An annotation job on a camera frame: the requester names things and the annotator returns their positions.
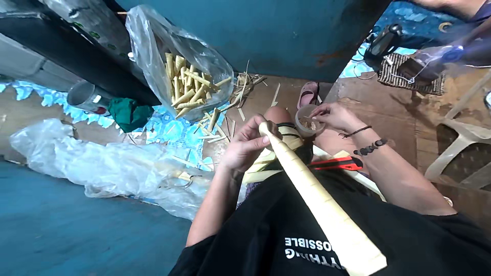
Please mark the person's left thumb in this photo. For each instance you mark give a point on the person's left thumb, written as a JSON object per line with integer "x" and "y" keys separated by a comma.
{"x": 259, "y": 143}

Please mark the person's left forearm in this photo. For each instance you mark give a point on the person's left forearm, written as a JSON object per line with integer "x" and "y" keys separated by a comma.
{"x": 214, "y": 207}

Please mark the pile of dried stalks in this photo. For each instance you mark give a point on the pile of dried stalks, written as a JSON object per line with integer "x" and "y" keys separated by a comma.
{"x": 243, "y": 90}

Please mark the person's left hand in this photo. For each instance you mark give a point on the person's left hand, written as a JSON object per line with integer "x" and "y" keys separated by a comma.
{"x": 239, "y": 151}

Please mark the pink slipper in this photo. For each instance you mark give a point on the pink slipper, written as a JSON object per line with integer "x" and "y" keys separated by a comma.
{"x": 307, "y": 96}

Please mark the black electric device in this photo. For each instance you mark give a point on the black electric device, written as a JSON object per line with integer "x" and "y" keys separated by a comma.
{"x": 383, "y": 40}

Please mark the pile of rolled leaf cones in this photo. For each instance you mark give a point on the pile of rolled leaf cones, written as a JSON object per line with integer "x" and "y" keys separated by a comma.
{"x": 191, "y": 84}

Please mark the clear plastic container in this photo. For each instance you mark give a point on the clear plastic container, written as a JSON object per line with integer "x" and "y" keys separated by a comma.
{"x": 82, "y": 97}

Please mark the dark green cloth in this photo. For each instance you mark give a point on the dark green cloth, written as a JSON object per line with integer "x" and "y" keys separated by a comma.
{"x": 128, "y": 115}

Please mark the black padded beam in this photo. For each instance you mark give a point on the black padded beam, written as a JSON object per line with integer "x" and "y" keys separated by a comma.
{"x": 76, "y": 57}

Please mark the pile of leaf scraps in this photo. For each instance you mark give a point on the pile of leaf scraps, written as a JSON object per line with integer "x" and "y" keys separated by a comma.
{"x": 216, "y": 128}

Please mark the person's legs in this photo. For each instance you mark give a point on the person's legs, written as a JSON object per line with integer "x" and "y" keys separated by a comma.
{"x": 332, "y": 140}

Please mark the crumpled clear plastic sheet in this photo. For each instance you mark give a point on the crumpled clear plastic sheet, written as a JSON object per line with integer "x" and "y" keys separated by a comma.
{"x": 115, "y": 168}

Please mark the red and black utility knife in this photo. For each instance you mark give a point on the red and black utility knife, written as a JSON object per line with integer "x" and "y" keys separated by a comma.
{"x": 347, "y": 163}

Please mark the small clear plastic tub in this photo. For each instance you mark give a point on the small clear plastic tub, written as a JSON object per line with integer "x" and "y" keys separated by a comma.
{"x": 307, "y": 129}

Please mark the blue patterned floor covering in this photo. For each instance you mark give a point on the blue patterned floor covering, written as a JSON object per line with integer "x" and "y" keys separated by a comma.
{"x": 165, "y": 128}

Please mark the blue flat surface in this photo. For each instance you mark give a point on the blue flat surface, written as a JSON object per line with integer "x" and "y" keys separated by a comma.
{"x": 76, "y": 230}

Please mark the bundle of pale leaf strips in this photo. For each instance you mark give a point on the bundle of pale leaf strips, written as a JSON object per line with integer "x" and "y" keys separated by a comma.
{"x": 264, "y": 165}

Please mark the clear plastic bag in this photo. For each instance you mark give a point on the clear plastic bag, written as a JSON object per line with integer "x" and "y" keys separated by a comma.
{"x": 147, "y": 46}

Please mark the person's right fingers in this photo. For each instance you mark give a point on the person's right fingers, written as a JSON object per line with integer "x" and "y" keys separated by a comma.
{"x": 320, "y": 110}

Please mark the person's body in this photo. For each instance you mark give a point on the person's body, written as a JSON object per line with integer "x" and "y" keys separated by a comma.
{"x": 261, "y": 230}

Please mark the person's right hand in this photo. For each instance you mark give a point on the person's right hand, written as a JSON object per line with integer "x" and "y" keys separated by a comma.
{"x": 339, "y": 116}

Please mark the person's right forearm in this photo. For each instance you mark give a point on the person's right forearm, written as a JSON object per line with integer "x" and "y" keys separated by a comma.
{"x": 395, "y": 178}

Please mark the blue starry cloth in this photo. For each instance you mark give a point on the blue starry cloth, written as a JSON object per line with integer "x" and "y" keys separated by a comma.
{"x": 414, "y": 23}

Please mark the long pale leaf strip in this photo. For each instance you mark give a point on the long pale leaf strip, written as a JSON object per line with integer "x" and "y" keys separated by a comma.
{"x": 322, "y": 201}

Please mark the teal painted panel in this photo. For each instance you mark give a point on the teal painted panel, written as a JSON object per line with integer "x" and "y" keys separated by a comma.
{"x": 268, "y": 34}

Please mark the person's left fingers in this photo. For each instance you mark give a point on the person's left fingers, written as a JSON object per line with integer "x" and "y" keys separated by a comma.
{"x": 254, "y": 124}

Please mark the white plastic chair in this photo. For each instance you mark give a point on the white plastic chair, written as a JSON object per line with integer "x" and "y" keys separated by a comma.
{"x": 456, "y": 140}

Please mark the black and white striped mat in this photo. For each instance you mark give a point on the black and white striped mat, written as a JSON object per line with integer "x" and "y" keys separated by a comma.
{"x": 391, "y": 73}

